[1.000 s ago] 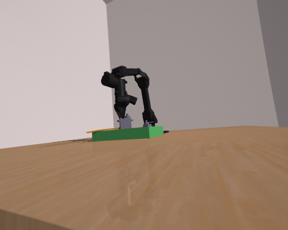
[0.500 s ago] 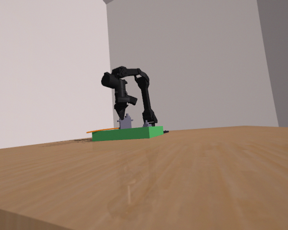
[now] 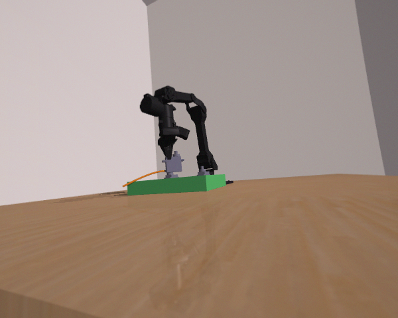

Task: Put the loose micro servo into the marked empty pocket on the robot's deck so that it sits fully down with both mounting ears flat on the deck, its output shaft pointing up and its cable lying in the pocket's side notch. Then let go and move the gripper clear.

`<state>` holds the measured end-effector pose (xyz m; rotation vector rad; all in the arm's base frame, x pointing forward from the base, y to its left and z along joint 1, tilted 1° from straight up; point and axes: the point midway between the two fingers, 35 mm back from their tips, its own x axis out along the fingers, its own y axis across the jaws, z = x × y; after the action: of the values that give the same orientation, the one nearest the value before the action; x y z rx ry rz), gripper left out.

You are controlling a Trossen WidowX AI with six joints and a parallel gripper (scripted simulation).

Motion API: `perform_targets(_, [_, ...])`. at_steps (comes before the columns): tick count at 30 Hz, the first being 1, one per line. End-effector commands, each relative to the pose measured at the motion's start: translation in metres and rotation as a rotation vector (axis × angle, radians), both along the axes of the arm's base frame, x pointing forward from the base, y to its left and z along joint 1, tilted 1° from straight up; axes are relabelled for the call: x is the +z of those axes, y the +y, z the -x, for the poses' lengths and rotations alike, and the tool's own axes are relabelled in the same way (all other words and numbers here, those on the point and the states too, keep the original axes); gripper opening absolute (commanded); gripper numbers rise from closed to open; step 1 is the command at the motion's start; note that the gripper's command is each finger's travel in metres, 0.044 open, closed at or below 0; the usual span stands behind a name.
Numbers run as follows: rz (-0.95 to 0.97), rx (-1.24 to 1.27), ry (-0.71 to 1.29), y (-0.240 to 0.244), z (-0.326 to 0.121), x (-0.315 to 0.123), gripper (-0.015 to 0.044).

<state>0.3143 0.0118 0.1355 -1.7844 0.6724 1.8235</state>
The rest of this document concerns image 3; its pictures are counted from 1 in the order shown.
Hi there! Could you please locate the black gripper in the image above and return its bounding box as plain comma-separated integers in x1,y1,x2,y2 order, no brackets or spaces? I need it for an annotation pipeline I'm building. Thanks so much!
158,117,180,160

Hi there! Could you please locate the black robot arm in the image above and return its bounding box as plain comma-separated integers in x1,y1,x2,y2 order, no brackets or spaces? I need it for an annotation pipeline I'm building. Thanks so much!
140,86,218,175

